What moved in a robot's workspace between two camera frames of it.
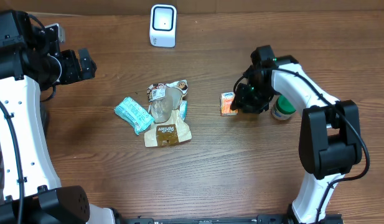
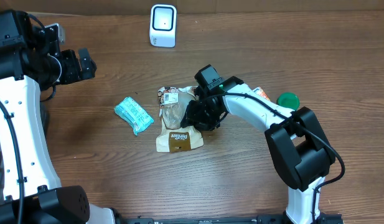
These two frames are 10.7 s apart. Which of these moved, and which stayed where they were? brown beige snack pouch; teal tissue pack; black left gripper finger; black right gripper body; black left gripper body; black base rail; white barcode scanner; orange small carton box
Moved: brown beige snack pouch; orange small carton box; black right gripper body
Stayed: black base rail; black left gripper body; teal tissue pack; white barcode scanner; black left gripper finger
